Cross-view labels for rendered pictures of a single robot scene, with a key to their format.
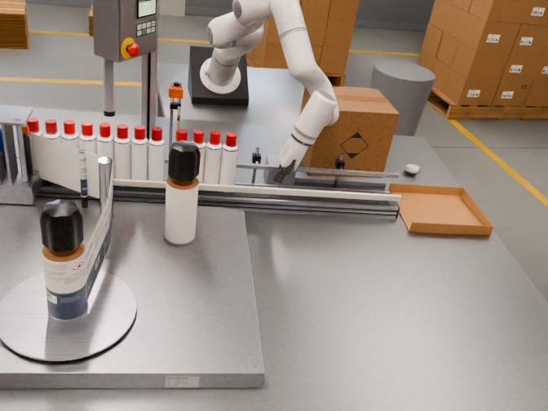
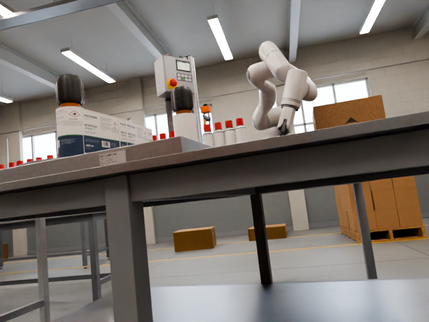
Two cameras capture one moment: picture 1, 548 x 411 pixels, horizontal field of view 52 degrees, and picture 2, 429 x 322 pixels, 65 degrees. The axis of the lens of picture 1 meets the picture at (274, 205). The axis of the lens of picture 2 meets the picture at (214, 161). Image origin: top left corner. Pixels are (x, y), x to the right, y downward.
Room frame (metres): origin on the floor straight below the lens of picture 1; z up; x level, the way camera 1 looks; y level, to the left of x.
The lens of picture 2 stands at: (0.27, -0.46, 0.73)
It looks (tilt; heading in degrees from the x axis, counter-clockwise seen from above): 7 degrees up; 30
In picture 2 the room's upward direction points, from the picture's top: 6 degrees counter-clockwise
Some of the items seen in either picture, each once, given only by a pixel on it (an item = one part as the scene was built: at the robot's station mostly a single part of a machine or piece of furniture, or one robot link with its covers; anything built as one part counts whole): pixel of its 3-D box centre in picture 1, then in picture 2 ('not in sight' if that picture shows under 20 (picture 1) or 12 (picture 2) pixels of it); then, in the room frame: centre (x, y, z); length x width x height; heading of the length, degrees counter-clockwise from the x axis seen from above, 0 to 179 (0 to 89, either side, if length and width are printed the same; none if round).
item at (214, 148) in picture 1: (213, 161); (231, 142); (1.61, 0.22, 0.98); 0.05 x 0.05 x 0.20
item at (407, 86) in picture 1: (394, 108); not in sight; (4.13, -0.79, 0.31); 0.46 x 0.46 x 0.62
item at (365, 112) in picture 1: (343, 130); (348, 133); (2.01, -0.22, 0.99); 0.30 x 0.24 x 0.27; 106
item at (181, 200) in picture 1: (182, 192); (184, 125); (1.32, 0.26, 1.03); 0.09 x 0.09 x 0.30
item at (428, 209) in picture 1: (438, 208); not in sight; (1.77, -0.59, 0.85); 0.30 x 0.26 x 0.04; 102
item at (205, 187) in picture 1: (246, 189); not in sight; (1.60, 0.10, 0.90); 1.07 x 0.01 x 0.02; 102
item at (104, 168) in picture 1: (106, 188); not in sight; (1.36, 0.49, 0.97); 0.05 x 0.05 x 0.19
